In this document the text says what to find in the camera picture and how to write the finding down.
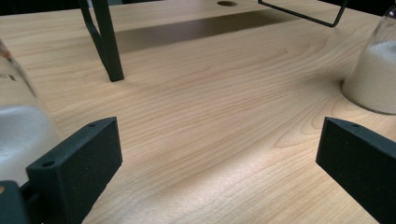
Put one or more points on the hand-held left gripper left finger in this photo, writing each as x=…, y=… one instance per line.
x=77, y=168

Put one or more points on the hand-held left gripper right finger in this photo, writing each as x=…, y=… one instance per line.
x=361, y=161

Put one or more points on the black metal shelf rack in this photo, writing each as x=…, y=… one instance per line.
x=107, y=46

